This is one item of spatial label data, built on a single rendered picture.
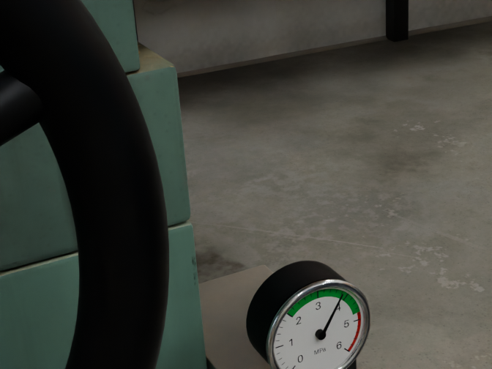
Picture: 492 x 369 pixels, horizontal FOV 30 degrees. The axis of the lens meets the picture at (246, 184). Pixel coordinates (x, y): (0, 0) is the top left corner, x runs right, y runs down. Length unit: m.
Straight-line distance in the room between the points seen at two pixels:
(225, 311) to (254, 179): 1.71
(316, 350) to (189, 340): 0.08
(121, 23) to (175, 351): 0.19
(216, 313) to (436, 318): 1.16
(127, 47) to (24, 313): 0.15
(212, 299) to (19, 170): 0.19
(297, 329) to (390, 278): 1.36
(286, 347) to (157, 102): 0.14
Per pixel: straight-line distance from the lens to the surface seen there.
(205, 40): 3.14
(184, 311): 0.52
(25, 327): 0.50
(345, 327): 0.50
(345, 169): 2.32
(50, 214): 0.47
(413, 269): 1.88
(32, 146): 0.46
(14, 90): 0.25
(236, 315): 0.58
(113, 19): 0.45
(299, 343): 0.49
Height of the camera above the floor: 0.93
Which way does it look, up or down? 24 degrees down
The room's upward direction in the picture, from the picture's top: 4 degrees counter-clockwise
